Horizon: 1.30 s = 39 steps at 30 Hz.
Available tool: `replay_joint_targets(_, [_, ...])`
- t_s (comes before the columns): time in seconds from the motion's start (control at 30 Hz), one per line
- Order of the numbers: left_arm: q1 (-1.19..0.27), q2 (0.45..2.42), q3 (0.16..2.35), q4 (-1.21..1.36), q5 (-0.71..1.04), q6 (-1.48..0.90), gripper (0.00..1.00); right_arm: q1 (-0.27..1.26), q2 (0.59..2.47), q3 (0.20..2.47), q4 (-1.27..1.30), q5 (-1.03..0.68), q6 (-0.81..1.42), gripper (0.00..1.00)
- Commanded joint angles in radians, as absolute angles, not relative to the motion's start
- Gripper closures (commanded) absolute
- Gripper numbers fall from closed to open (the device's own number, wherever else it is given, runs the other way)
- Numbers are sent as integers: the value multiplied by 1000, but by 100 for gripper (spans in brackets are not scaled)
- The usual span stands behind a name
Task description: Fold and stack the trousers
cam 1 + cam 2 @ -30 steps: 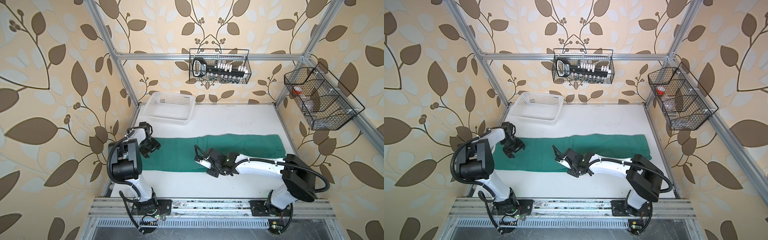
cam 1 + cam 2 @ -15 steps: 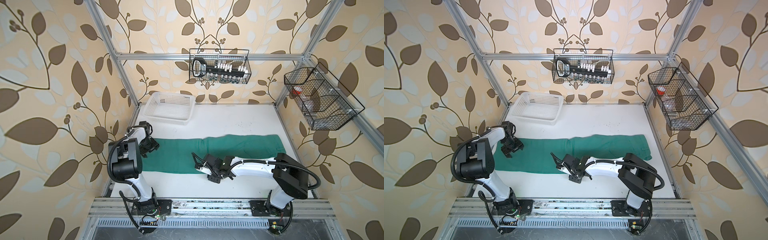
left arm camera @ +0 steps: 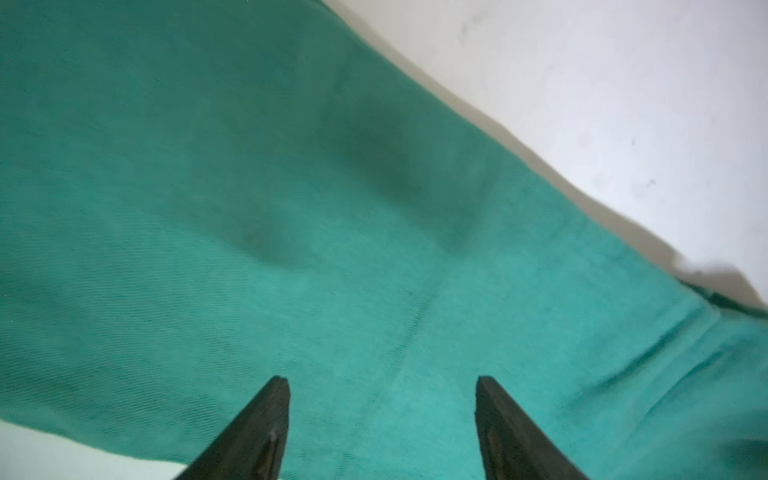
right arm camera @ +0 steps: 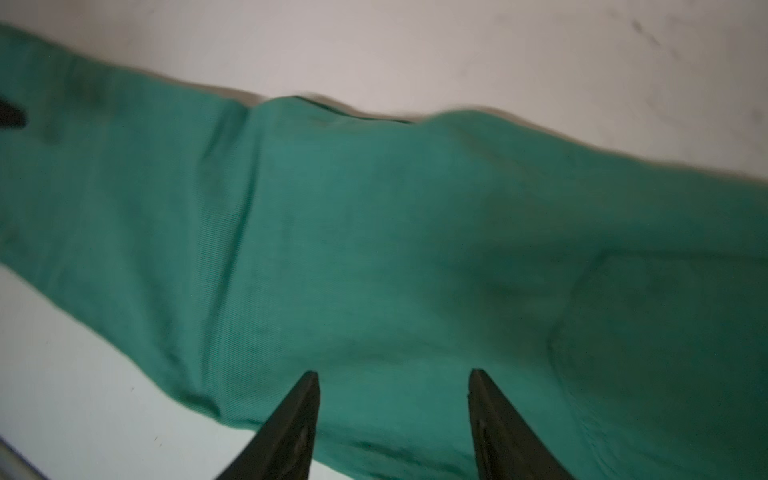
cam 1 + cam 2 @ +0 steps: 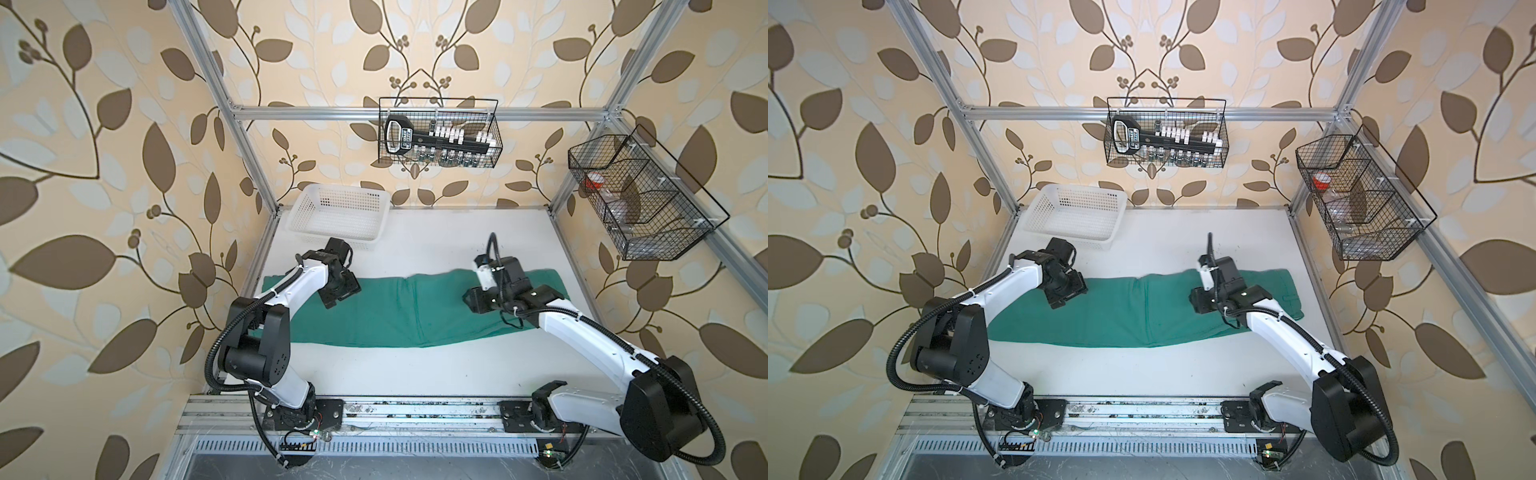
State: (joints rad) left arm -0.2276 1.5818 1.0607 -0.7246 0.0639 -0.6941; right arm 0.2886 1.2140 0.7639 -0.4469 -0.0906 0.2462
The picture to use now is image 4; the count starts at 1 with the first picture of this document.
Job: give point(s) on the green trousers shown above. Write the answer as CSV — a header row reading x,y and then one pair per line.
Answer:
x,y
621,305

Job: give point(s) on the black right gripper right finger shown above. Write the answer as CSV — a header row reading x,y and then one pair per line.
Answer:
x,y
505,446

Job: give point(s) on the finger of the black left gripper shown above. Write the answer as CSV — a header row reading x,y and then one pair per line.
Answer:
x,y
11,116

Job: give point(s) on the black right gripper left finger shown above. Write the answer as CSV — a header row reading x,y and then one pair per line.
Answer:
x,y
282,449

